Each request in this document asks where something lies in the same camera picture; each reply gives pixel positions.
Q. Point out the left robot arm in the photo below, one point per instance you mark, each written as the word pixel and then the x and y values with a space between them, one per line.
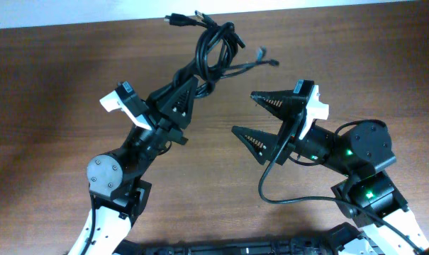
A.
pixel 117 191

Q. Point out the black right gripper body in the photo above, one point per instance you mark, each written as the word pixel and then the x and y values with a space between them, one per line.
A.
pixel 293 132

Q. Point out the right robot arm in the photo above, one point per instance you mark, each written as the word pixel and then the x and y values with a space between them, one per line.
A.
pixel 382 221

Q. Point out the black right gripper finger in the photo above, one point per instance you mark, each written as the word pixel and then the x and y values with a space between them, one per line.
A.
pixel 260 144
pixel 282 104

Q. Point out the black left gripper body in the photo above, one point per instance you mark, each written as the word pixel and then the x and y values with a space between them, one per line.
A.
pixel 164 118

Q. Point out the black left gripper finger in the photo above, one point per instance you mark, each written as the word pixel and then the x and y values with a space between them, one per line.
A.
pixel 178 104
pixel 167 93

